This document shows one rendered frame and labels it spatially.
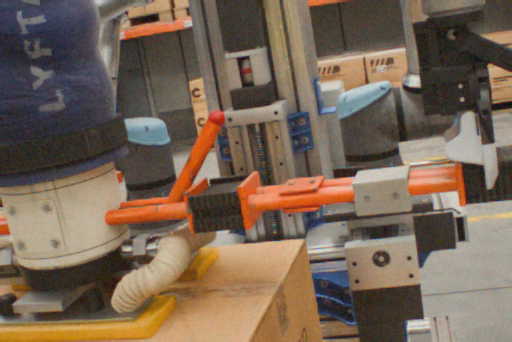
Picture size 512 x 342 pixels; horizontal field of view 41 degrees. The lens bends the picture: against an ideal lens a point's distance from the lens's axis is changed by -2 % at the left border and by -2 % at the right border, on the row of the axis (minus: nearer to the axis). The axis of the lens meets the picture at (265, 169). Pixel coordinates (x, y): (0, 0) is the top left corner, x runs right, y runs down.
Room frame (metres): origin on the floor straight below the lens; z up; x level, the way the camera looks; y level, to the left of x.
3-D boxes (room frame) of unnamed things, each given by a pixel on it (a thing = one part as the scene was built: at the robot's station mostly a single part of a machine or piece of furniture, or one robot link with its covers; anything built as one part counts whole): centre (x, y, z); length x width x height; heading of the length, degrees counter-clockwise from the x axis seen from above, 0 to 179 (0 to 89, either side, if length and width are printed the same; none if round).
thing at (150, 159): (1.54, 0.26, 1.20); 0.13 x 0.12 x 0.14; 68
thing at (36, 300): (1.00, 0.30, 1.14); 0.34 x 0.25 x 0.06; 74
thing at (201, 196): (0.93, 0.06, 1.21); 0.10 x 0.08 x 0.06; 164
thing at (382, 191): (0.87, -0.15, 1.20); 0.07 x 0.07 x 0.04; 74
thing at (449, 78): (0.84, -0.25, 1.35); 0.09 x 0.08 x 0.12; 74
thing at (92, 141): (1.00, 0.30, 1.32); 0.23 x 0.23 x 0.04
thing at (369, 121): (1.44, -0.23, 1.20); 0.13 x 0.12 x 0.14; 80
